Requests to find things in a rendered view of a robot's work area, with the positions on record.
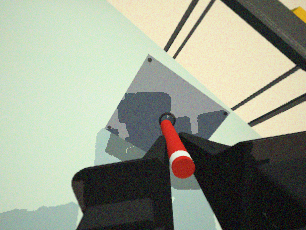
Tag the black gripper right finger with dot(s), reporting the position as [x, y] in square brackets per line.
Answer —
[225, 173]

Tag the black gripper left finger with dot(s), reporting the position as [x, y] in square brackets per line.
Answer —
[147, 177]

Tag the red peg with white band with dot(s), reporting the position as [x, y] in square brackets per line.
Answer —
[181, 163]

